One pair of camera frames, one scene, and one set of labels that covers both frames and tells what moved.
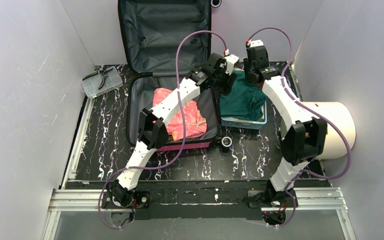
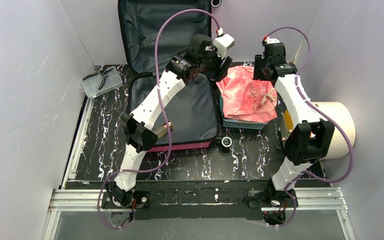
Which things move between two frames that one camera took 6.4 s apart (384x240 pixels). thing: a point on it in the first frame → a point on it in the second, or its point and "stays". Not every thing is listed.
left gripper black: x=227 y=81 → x=220 y=66
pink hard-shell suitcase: x=163 y=41 stays
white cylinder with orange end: x=336 y=145 stays
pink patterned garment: x=194 y=125 → x=245 y=98
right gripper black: x=252 y=74 → x=259 y=70
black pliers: x=103 y=72 stays
